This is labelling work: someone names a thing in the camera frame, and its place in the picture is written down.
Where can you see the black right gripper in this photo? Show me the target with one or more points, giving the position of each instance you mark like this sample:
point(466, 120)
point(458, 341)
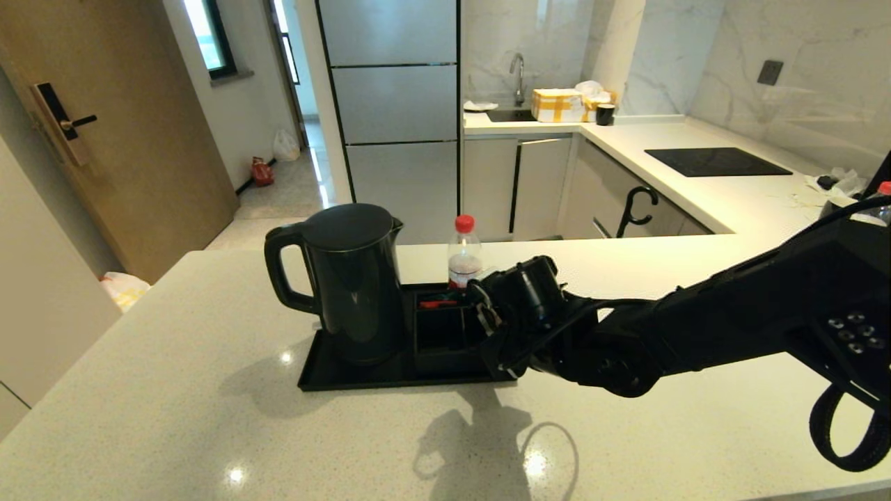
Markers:
point(543, 344)

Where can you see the black electric kettle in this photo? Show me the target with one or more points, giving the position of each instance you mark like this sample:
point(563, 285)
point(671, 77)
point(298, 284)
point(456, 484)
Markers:
point(355, 292)

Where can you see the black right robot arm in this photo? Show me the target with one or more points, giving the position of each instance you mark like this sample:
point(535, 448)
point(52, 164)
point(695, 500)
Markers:
point(731, 313)

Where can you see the clear water bottle red cap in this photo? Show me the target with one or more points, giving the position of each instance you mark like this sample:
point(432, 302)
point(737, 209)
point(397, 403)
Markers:
point(465, 261)
point(884, 188)

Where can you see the black mug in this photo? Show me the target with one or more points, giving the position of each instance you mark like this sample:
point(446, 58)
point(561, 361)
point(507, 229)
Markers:
point(604, 115)
point(835, 203)

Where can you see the red sachet packet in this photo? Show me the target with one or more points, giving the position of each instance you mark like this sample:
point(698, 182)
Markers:
point(437, 305)

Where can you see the black compartment organizer box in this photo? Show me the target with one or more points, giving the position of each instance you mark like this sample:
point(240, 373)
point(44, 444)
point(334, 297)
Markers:
point(438, 358)

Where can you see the grey sink base cabinet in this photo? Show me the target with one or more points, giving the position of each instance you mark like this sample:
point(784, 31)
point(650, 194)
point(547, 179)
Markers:
point(491, 188)

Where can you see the black serving tray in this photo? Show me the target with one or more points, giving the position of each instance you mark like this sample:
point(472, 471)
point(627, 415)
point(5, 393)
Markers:
point(362, 379)

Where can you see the grey cooktop base cabinet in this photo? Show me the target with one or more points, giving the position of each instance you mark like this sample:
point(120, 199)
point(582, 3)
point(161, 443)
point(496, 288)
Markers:
point(602, 188)

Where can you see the black curved hook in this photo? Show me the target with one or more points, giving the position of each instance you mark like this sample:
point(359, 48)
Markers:
point(626, 213)

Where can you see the dark kitchen sink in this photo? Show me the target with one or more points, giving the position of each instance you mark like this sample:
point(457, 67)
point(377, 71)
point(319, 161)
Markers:
point(511, 116)

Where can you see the white plate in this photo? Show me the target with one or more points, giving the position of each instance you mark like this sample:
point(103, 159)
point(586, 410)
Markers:
point(480, 107)

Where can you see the cardboard box yellow tape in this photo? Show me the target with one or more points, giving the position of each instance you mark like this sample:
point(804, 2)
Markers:
point(557, 106)

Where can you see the silver refrigerator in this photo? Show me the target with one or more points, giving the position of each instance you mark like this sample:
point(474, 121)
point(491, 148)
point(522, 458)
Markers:
point(404, 104)

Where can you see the small box yellow tape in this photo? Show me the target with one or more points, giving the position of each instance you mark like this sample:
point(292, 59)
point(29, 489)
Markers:
point(594, 108)

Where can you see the chrome faucet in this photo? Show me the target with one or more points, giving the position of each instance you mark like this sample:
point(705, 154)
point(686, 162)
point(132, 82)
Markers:
point(521, 74)

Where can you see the white crumpled bag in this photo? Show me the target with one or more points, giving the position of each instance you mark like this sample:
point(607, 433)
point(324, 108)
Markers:
point(588, 88)

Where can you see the white plastic bag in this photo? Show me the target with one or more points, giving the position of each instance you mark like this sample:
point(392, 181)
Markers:
point(287, 147)

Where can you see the red bag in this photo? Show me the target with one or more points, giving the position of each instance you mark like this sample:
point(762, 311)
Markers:
point(263, 172)

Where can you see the black induction cooktop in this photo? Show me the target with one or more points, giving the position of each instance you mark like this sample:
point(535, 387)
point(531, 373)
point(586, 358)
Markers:
point(717, 162)

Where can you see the translucent bag colourful contents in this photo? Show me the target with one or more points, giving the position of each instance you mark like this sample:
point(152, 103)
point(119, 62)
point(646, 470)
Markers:
point(125, 291)

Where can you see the small black object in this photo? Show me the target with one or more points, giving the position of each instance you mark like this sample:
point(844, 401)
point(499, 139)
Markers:
point(825, 182)

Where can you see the white crumpled tissue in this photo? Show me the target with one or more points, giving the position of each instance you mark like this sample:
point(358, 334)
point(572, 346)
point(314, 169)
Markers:
point(846, 182)

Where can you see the brown wooden door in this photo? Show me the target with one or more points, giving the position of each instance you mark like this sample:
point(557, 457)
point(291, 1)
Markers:
point(146, 139)

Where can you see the dark framed window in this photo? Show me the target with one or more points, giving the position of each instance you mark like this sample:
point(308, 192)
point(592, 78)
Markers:
point(212, 35)

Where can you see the black monitor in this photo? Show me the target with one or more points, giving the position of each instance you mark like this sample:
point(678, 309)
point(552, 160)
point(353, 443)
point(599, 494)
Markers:
point(882, 170)

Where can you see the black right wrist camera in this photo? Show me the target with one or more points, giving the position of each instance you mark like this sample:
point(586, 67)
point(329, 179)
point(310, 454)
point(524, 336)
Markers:
point(525, 289)

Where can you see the dark wall socket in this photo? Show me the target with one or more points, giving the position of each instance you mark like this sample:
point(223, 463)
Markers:
point(769, 72)

